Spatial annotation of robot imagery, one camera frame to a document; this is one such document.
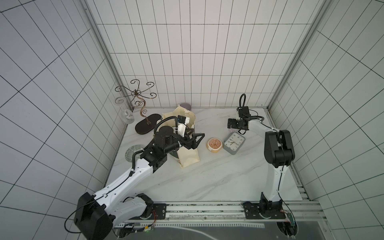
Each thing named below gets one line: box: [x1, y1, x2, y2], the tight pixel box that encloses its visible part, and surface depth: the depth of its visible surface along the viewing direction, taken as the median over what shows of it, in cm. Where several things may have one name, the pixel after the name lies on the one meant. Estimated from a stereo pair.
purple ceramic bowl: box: [179, 103, 192, 111], surface depth 119 cm
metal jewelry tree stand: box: [114, 79, 162, 135], surface depth 92 cm
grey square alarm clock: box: [223, 132, 246, 155], surface depth 98 cm
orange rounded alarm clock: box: [206, 137, 223, 153], surface depth 97 cm
